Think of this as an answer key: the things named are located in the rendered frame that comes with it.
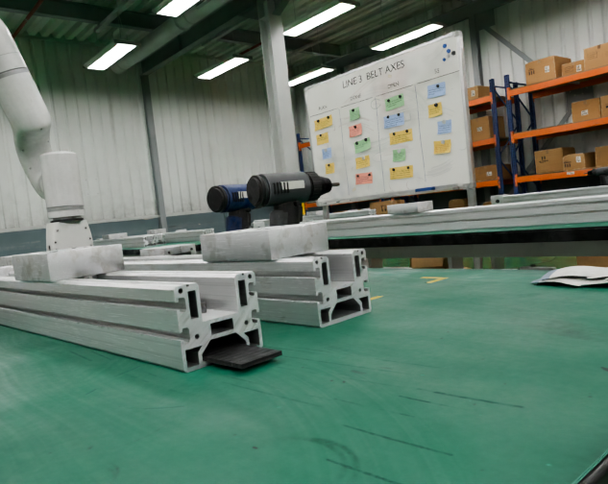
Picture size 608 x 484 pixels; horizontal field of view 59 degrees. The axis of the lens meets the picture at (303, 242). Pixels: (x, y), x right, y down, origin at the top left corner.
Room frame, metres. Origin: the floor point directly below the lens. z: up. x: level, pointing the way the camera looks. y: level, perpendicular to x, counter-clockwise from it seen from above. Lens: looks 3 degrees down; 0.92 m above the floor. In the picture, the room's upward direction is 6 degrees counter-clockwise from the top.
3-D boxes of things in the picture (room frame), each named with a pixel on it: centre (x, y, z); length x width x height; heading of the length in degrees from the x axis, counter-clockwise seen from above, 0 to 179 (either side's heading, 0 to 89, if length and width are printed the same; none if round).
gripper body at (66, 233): (1.32, 0.57, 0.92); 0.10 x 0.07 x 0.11; 134
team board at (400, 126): (4.07, -0.67, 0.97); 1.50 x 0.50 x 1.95; 40
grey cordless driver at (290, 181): (1.03, 0.00, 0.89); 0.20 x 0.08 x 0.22; 124
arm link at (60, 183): (1.32, 0.57, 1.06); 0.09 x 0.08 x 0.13; 41
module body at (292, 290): (0.97, 0.23, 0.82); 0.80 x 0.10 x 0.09; 44
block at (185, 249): (1.29, 0.34, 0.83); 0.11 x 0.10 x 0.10; 139
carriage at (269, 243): (0.79, 0.06, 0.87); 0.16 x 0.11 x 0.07; 44
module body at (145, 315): (0.84, 0.37, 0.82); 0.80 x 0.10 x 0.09; 44
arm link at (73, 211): (1.32, 0.56, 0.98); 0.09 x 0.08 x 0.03; 134
